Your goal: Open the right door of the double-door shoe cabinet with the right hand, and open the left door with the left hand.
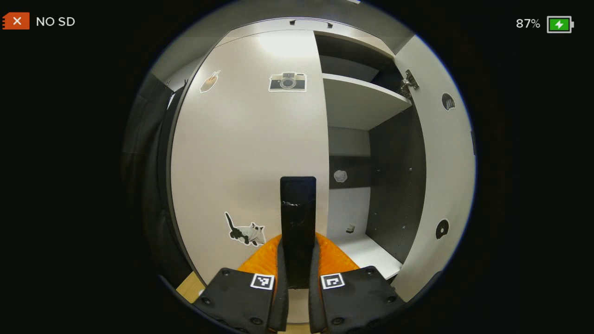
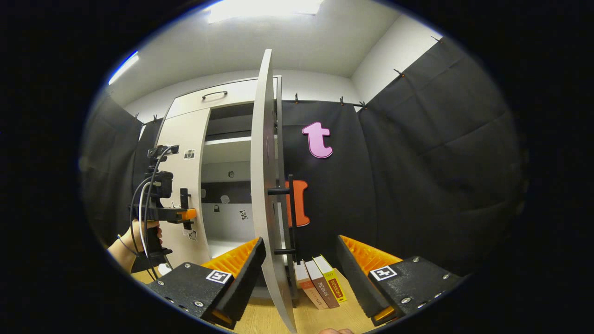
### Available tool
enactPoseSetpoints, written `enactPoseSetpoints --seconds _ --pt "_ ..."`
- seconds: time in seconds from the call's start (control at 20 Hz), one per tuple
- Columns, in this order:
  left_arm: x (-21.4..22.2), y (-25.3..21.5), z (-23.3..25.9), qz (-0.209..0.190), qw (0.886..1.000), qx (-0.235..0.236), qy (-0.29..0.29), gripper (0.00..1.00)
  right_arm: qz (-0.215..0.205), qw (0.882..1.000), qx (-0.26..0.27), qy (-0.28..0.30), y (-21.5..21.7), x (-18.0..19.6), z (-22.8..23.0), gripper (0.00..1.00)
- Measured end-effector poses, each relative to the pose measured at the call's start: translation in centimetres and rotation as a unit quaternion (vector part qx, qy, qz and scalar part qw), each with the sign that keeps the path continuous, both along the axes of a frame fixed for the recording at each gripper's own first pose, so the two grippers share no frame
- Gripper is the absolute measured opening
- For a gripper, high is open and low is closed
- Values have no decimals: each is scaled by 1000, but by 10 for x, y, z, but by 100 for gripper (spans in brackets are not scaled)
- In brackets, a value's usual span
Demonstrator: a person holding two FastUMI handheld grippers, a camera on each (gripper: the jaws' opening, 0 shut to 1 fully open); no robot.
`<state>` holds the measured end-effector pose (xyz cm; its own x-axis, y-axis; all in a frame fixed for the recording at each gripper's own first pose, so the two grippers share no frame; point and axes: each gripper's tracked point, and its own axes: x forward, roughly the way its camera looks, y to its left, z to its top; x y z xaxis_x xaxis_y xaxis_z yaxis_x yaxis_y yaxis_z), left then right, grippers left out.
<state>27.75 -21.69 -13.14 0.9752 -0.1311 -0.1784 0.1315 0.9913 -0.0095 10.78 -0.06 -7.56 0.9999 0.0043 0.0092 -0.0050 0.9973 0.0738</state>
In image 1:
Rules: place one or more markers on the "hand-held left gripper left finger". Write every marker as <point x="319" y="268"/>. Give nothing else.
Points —
<point x="280" y="297"/>

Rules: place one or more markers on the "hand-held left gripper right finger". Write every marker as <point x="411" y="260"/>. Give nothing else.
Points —
<point x="315" y="297"/>

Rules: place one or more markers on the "white double-door shoe cabinet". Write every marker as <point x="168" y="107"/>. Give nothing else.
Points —
<point x="394" y="185"/>

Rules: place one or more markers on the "camera-sticker shoe cabinet door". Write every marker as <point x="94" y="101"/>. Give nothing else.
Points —
<point x="241" y="148"/>

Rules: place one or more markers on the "shell-sticker shoe cabinet door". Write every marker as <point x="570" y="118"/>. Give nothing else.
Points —
<point x="445" y="176"/>

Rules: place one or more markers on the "white cabinet shelf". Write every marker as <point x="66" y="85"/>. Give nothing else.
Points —
<point x="357" y="104"/>

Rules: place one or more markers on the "metal door hinge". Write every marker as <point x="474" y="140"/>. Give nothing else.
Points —
<point x="409" y="83"/>

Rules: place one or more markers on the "white cabinet drawer front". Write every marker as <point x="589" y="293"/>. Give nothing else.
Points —
<point x="253" y="32"/>

